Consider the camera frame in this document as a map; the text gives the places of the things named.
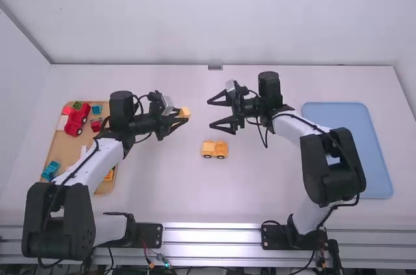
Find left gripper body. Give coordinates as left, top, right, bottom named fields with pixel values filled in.
left=148, top=90, right=172, bottom=142

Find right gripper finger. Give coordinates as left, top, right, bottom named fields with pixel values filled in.
left=207, top=89, right=235, bottom=107
left=209, top=114, right=244, bottom=135

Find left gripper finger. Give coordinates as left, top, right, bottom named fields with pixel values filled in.
left=168, top=108, right=185, bottom=122
left=162, top=118, right=189, bottom=142

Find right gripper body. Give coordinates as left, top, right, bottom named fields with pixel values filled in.
left=232, top=83, right=261, bottom=129

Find yellow toy car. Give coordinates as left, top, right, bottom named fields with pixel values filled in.
left=200, top=140, right=230, bottom=161

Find red toy car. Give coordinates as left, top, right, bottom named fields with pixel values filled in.
left=64, top=103, right=92, bottom=138

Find tan tray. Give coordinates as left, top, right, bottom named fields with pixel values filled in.
left=39, top=100, right=118, bottom=197

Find blue mat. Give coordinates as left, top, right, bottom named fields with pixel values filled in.
left=301, top=101, right=394, bottom=200

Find silver rails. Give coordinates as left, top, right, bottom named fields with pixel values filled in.
left=0, top=221, right=416, bottom=269

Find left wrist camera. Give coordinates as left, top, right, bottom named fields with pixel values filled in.
left=161, top=96, right=175, bottom=116

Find black cable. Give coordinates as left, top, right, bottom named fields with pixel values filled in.
left=255, top=115, right=272, bottom=150
left=133, top=94, right=154, bottom=144

